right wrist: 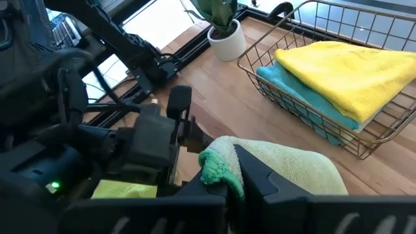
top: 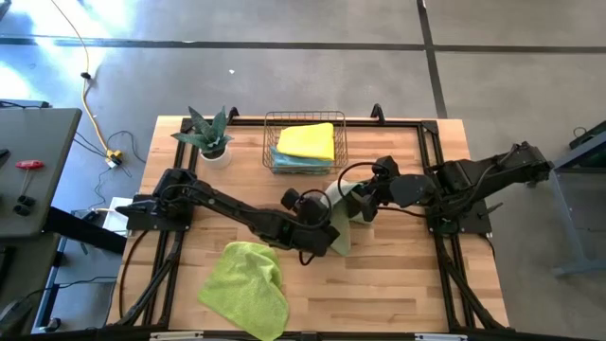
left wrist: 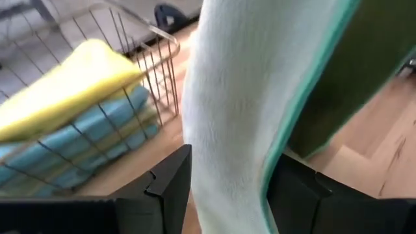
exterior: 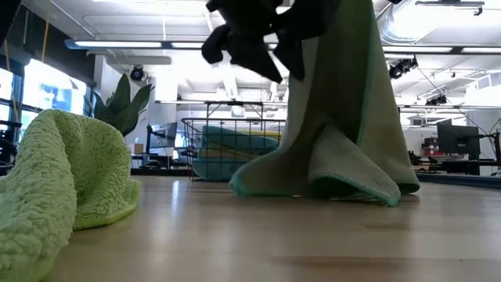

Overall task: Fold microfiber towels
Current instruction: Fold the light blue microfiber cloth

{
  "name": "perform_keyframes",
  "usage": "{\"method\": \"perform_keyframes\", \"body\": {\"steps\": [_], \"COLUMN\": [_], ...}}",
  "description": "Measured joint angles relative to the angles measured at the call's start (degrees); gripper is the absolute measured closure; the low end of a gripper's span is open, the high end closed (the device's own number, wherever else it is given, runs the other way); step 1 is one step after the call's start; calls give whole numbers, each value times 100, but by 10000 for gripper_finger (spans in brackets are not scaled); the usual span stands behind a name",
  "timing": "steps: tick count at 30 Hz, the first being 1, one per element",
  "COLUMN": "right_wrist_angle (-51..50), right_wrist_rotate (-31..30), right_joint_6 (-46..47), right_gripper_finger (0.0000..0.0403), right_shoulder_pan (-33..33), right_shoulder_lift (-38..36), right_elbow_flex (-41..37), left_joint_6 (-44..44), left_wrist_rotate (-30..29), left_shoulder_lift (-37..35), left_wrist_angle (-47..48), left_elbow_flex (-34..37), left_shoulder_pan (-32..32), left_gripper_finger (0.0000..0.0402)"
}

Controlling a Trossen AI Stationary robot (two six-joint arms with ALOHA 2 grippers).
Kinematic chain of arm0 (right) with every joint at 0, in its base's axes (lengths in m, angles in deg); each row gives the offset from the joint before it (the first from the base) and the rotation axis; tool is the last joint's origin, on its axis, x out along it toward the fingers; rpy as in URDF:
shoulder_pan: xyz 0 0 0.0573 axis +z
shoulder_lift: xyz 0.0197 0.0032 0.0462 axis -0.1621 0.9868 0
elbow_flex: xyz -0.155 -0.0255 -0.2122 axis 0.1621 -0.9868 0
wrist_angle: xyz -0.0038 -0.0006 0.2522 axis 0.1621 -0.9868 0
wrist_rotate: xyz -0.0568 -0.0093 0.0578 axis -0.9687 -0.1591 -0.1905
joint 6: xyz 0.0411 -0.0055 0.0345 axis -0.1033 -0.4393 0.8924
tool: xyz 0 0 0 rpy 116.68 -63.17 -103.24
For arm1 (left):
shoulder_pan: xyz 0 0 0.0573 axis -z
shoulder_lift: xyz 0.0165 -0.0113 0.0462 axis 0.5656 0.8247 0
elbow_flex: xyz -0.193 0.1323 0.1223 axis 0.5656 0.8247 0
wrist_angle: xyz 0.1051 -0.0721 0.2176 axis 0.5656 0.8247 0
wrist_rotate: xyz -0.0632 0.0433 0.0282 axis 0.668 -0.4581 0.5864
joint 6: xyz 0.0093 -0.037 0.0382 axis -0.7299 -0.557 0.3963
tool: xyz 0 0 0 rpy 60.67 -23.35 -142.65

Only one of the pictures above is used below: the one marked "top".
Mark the white plant pot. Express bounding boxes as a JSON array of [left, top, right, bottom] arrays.
[[198, 144, 233, 171]]

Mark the blue-grey metal desk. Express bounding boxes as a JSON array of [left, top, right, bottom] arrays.
[[551, 118, 606, 279]]

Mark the blue microfiber towel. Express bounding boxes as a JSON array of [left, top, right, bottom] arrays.
[[270, 145, 333, 174]]

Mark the lime green microfiber towel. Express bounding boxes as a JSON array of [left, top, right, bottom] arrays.
[[197, 241, 291, 341]]

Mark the grey side table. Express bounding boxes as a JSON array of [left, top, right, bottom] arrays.
[[0, 106, 83, 239]]

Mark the yellow microfiber towel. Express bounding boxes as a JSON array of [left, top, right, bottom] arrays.
[[276, 122, 336, 162]]

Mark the green snake plant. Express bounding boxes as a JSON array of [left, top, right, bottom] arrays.
[[170, 105, 235, 149]]

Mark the black aluminium table frame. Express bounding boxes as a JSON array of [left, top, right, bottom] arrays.
[[107, 102, 511, 341]]

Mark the red-handled tool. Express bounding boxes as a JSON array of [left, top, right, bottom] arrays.
[[14, 159, 45, 195]]

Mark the white power adapter box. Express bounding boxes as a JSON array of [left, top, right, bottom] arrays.
[[100, 195, 130, 234]]

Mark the metal wire basket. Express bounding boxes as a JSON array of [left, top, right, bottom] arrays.
[[261, 110, 349, 176]]

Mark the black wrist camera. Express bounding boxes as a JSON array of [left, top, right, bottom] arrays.
[[372, 154, 401, 179], [280, 188, 329, 224]]

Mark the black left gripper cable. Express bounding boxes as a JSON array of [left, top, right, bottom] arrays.
[[296, 188, 333, 267]]

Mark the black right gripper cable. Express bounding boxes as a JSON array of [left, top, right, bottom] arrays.
[[336, 161, 380, 201]]

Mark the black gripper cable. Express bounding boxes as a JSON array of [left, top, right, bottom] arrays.
[[336, 161, 380, 201], [296, 188, 333, 267]]

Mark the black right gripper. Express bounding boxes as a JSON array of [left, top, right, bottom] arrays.
[[346, 177, 397, 224]]

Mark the black side table foot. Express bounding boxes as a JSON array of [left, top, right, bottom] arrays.
[[43, 205, 129, 256]]

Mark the yellow floor cable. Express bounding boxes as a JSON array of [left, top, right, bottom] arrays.
[[49, 0, 125, 170]]

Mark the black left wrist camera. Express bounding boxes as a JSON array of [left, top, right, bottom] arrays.
[[280, 188, 329, 224]]

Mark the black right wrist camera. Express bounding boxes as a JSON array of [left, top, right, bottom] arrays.
[[372, 154, 401, 179]]

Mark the pale green microfiber towel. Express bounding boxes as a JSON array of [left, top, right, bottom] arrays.
[[323, 179, 376, 258]]

